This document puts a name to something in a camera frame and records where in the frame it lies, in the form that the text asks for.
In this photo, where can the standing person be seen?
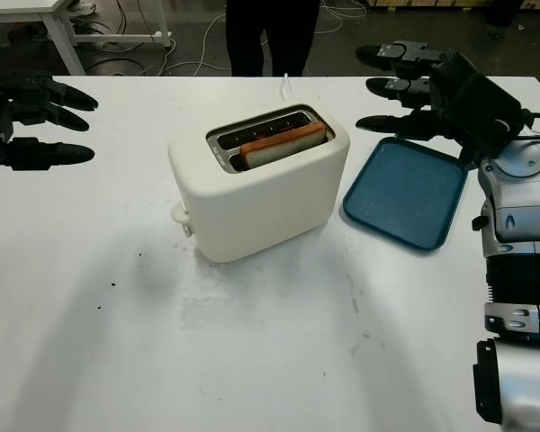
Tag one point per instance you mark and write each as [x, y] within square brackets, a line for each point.
[270, 36]

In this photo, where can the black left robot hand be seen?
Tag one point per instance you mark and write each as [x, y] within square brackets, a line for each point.
[0, 117]

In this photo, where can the white two-slot toaster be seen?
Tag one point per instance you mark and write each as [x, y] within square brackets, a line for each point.
[252, 216]

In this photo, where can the blue plastic tray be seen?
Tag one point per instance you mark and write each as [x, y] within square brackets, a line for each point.
[400, 198]

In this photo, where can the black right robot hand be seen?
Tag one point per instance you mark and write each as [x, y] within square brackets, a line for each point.
[445, 76]

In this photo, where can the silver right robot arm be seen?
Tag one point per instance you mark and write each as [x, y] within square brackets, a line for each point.
[526, 216]

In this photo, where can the black floor object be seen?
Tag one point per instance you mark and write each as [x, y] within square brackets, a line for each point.
[501, 11]

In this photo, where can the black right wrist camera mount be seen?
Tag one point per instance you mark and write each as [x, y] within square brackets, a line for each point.
[486, 103]

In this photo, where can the toast slice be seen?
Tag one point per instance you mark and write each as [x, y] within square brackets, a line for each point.
[279, 144]

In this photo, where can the white background table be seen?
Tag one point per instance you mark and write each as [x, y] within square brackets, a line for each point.
[63, 40]

